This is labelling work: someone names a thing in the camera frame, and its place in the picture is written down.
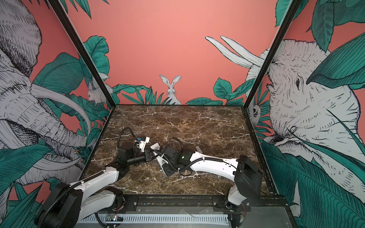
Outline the white remote control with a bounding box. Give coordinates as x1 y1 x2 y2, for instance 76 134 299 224
150 142 168 170

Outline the white battery compartment cover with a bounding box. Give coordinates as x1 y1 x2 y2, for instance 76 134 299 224
195 146 203 154

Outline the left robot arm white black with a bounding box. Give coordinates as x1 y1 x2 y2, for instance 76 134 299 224
34 141 158 228

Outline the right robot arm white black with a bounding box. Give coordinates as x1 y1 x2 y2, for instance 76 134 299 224
155 146 263 206

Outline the small green circuit board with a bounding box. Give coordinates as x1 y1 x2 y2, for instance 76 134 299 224
105 214 124 223

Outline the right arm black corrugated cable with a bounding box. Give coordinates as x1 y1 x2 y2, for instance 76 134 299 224
170 137 184 152

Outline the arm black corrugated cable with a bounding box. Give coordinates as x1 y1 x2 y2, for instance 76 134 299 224
116 126 139 156
170 137 184 152

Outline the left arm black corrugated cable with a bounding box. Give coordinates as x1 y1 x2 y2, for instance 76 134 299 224
116 126 139 156

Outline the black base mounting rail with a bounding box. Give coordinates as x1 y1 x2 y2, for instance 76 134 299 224
102 194 290 213

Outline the white ribbed cable duct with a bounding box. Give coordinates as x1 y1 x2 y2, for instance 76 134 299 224
98 214 230 226

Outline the left black frame post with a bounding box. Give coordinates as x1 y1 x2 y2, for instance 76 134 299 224
48 0 116 109

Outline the black frame post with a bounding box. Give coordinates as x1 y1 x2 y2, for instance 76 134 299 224
48 0 116 109
244 0 303 109

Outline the right black frame post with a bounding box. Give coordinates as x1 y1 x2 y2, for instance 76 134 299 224
244 0 303 109

